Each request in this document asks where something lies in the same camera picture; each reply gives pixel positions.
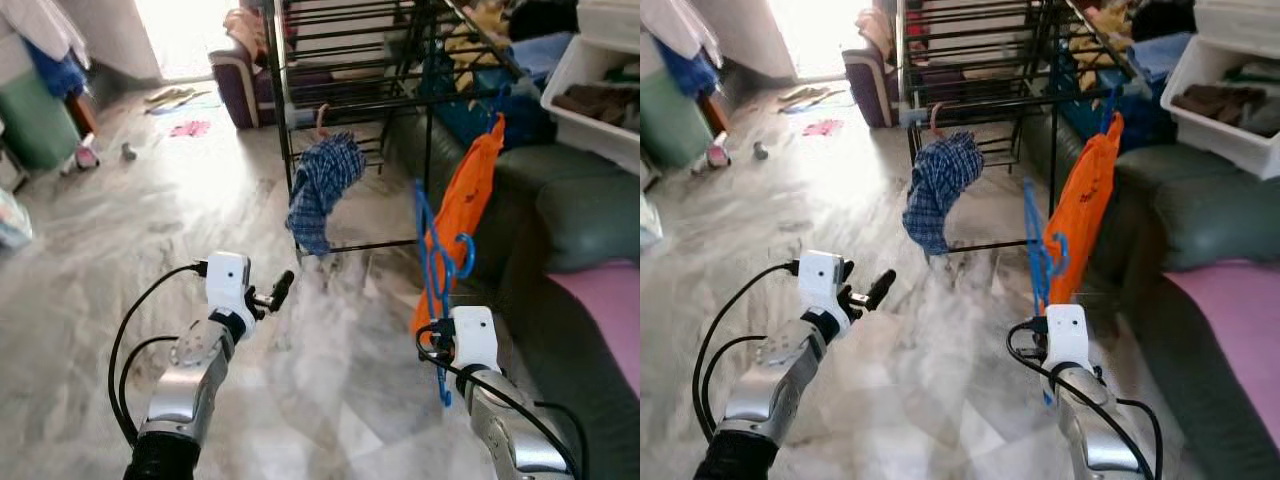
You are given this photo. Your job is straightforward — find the mauve blanket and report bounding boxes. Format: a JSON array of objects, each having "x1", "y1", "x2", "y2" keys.
[
  {"x1": 548, "y1": 258, "x2": 641, "y2": 396},
  {"x1": 1165, "y1": 258, "x2": 1280, "y2": 480}
]

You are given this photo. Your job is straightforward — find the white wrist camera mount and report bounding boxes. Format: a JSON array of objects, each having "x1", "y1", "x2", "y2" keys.
[
  {"x1": 797, "y1": 250, "x2": 849, "y2": 313},
  {"x1": 450, "y1": 306, "x2": 498, "y2": 373},
  {"x1": 1043, "y1": 305, "x2": 1089, "y2": 371},
  {"x1": 205, "y1": 252, "x2": 251, "y2": 316}
]

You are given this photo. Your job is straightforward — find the purple armchair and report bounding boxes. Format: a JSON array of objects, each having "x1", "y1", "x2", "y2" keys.
[
  {"x1": 842, "y1": 10, "x2": 906, "y2": 129},
  {"x1": 208, "y1": 10, "x2": 291, "y2": 131}
]

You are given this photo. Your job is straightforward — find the blue plaid shirt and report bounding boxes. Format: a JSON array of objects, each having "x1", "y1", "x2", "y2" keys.
[
  {"x1": 287, "y1": 132, "x2": 367, "y2": 258},
  {"x1": 903, "y1": 132, "x2": 986, "y2": 256}
]

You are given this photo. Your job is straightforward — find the green bin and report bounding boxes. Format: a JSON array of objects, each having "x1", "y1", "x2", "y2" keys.
[
  {"x1": 0, "y1": 65, "x2": 81, "y2": 171},
  {"x1": 640, "y1": 65, "x2": 713, "y2": 171}
]

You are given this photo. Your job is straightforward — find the orange garment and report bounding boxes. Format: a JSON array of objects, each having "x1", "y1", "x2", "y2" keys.
[
  {"x1": 410, "y1": 113, "x2": 506, "y2": 336},
  {"x1": 1040, "y1": 112, "x2": 1126, "y2": 306}
]

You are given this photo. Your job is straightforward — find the white lidded plastic bin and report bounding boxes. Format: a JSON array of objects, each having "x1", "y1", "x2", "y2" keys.
[
  {"x1": 575, "y1": 0, "x2": 641, "y2": 51},
  {"x1": 1195, "y1": 0, "x2": 1280, "y2": 56}
]

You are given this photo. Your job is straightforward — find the blue plastic hanger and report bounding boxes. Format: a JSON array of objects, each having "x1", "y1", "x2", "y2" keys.
[
  {"x1": 486, "y1": 85, "x2": 511, "y2": 136},
  {"x1": 1100, "y1": 85, "x2": 1126, "y2": 136},
  {"x1": 1020, "y1": 178, "x2": 1071, "y2": 406},
  {"x1": 413, "y1": 180, "x2": 477, "y2": 408}
]

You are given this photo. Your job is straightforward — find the black drying rack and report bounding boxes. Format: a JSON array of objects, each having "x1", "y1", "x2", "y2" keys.
[
  {"x1": 893, "y1": 0, "x2": 1161, "y2": 251},
  {"x1": 262, "y1": 0, "x2": 546, "y2": 256}
]

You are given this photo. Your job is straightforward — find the blue plastic box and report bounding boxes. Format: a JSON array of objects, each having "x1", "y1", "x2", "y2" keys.
[
  {"x1": 430, "y1": 60, "x2": 556, "y2": 151},
  {"x1": 1055, "y1": 60, "x2": 1171, "y2": 151}
]

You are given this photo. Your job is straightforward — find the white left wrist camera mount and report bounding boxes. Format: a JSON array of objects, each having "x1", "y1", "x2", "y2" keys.
[
  {"x1": 205, "y1": 252, "x2": 251, "y2": 316},
  {"x1": 797, "y1": 250, "x2": 849, "y2": 313}
]

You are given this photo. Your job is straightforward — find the brown wooden leg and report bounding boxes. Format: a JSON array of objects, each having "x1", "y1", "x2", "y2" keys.
[
  {"x1": 65, "y1": 90, "x2": 99, "y2": 141},
  {"x1": 700, "y1": 90, "x2": 731, "y2": 141}
]

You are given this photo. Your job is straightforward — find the brown clothes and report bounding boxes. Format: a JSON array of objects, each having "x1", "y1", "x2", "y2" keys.
[
  {"x1": 1172, "y1": 83, "x2": 1271, "y2": 126},
  {"x1": 555, "y1": 83, "x2": 641, "y2": 126}
]

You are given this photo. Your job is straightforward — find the tan yellow garment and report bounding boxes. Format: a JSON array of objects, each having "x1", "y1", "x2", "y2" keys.
[
  {"x1": 445, "y1": 5, "x2": 521, "y2": 76},
  {"x1": 1068, "y1": 5, "x2": 1136, "y2": 76}
]

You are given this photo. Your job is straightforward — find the dark blue cloth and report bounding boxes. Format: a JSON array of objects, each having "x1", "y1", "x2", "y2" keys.
[
  {"x1": 660, "y1": 35, "x2": 721, "y2": 99},
  {"x1": 25, "y1": 35, "x2": 89, "y2": 99}
]

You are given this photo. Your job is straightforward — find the light blue garment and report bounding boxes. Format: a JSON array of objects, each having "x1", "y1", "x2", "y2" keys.
[
  {"x1": 505, "y1": 30, "x2": 576, "y2": 81},
  {"x1": 1130, "y1": 30, "x2": 1196, "y2": 81}
]

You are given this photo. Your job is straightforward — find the white jacket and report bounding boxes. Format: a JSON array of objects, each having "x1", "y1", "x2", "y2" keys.
[
  {"x1": 0, "y1": 0, "x2": 91, "y2": 66},
  {"x1": 640, "y1": 0, "x2": 721, "y2": 66}
]

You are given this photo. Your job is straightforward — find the tissue pack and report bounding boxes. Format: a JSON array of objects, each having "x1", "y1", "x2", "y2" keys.
[
  {"x1": 0, "y1": 190, "x2": 33, "y2": 251},
  {"x1": 640, "y1": 190, "x2": 663, "y2": 251}
]

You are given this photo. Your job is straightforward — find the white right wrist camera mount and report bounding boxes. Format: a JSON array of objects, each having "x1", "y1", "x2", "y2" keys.
[
  {"x1": 1043, "y1": 305, "x2": 1089, "y2": 371},
  {"x1": 450, "y1": 306, "x2": 498, "y2": 373}
]

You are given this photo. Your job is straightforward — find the peach cloth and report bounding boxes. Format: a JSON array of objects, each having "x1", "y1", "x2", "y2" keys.
[
  {"x1": 222, "y1": 8, "x2": 269, "y2": 61},
  {"x1": 858, "y1": 8, "x2": 899, "y2": 61}
]

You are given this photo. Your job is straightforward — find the large white plastic bin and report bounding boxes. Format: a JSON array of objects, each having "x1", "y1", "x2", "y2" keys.
[
  {"x1": 540, "y1": 35, "x2": 641, "y2": 176},
  {"x1": 1160, "y1": 35, "x2": 1280, "y2": 181}
]

